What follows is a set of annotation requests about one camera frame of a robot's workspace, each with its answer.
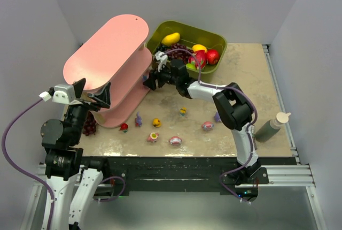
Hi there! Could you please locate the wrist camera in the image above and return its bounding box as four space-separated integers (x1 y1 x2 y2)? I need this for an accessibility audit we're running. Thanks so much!
39 84 79 105
155 51 168 72

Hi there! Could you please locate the pink toy with green center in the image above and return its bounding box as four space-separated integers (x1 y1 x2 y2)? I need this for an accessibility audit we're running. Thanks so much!
147 132 159 143

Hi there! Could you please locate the green toy pear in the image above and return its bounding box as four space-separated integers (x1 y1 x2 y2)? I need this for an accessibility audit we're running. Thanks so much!
186 63 196 70

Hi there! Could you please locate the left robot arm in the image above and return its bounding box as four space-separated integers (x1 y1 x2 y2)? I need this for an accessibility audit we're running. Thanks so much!
40 79 111 229

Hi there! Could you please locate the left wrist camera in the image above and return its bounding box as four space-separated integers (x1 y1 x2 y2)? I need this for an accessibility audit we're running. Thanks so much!
39 84 79 105

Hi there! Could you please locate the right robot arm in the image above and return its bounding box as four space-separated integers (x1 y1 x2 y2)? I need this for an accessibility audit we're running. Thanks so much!
143 60 261 181

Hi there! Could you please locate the pink round toy white face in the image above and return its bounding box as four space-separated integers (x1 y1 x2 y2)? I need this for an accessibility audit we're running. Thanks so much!
168 136 182 146

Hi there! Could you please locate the purple bunny toy with strawberry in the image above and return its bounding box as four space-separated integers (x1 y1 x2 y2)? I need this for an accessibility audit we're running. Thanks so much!
214 112 221 122

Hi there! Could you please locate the dark red grape bunch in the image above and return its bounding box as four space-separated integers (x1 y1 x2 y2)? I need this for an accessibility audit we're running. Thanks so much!
166 43 193 62

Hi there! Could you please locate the olive green plastic bin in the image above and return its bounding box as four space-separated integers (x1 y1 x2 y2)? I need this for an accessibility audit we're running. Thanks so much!
146 21 227 82

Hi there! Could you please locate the yellow toy mango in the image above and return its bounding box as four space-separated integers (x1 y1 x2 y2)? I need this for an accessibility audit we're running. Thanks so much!
161 32 181 47

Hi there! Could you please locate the red grape bunch on table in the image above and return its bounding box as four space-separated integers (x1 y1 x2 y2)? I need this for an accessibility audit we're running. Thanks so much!
82 112 97 136

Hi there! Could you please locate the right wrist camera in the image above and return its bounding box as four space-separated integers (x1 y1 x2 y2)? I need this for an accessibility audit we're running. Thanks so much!
155 51 168 72

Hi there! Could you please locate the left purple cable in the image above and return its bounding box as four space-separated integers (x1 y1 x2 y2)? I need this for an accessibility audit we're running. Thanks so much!
1 98 57 230

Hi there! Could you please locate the red strawberry toy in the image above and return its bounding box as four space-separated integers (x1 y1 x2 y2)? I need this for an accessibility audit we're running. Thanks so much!
119 123 128 133

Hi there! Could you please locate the yellow minion toy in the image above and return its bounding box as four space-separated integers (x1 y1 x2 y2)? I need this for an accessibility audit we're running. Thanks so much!
180 107 186 116

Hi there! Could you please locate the black table frame rail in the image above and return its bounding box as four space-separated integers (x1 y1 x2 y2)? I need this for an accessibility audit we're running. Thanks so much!
37 156 316 197

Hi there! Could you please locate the yellow toy lemon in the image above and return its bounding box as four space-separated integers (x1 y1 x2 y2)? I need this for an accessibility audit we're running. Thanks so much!
192 44 207 53

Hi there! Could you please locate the pink three-tier wooden shelf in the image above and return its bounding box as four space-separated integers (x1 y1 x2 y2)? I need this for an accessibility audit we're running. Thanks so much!
63 14 152 128

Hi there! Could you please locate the green sauce squeeze bottle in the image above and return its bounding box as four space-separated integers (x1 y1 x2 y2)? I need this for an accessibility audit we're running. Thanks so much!
255 112 291 143

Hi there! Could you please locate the red toy apple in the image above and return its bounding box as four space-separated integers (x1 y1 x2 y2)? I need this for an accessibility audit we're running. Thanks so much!
206 49 220 65

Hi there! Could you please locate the pink toy dragon fruit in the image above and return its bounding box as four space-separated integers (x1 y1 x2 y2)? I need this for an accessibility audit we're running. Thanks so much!
188 50 207 70

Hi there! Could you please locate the black grape bunch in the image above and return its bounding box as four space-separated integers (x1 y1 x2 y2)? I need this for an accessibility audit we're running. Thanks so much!
155 44 169 53

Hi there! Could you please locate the yellow duck toy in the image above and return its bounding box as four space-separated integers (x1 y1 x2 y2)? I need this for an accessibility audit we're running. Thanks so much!
152 118 161 127

